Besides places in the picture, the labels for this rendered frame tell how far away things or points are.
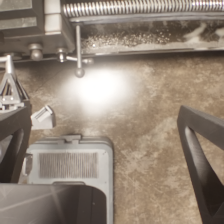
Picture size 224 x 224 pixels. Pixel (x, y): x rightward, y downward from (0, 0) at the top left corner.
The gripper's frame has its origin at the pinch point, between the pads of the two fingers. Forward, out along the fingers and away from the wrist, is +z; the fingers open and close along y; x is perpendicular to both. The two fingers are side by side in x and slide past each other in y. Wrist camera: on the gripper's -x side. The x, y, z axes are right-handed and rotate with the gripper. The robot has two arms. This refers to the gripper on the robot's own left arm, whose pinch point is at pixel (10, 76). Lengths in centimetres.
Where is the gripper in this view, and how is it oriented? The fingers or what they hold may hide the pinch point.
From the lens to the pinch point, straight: 58.6
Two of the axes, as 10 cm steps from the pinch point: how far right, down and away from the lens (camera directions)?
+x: -10.0, 0.7, -0.1
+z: -0.7, -9.9, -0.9
